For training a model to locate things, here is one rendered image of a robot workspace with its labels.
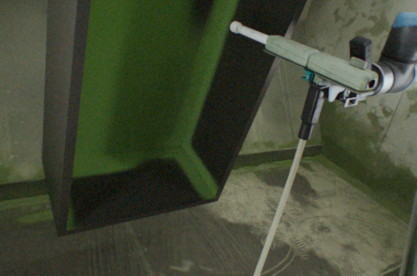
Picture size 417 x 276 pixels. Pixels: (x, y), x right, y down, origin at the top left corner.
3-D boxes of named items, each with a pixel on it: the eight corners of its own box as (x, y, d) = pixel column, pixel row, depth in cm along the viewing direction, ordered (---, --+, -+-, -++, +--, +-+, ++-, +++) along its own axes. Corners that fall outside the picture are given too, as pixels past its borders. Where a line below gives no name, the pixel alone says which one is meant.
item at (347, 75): (348, 161, 76) (385, 66, 66) (335, 165, 74) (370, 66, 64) (230, 84, 112) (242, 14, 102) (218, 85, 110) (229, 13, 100)
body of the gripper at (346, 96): (343, 108, 81) (372, 103, 87) (355, 74, 77) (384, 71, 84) (319, 96, 87) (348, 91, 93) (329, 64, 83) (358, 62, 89)
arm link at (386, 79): (398, 68, 85) (365, 56, 92) (388, 69, 83) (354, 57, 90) (385, 100, 89) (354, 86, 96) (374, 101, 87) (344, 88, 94)
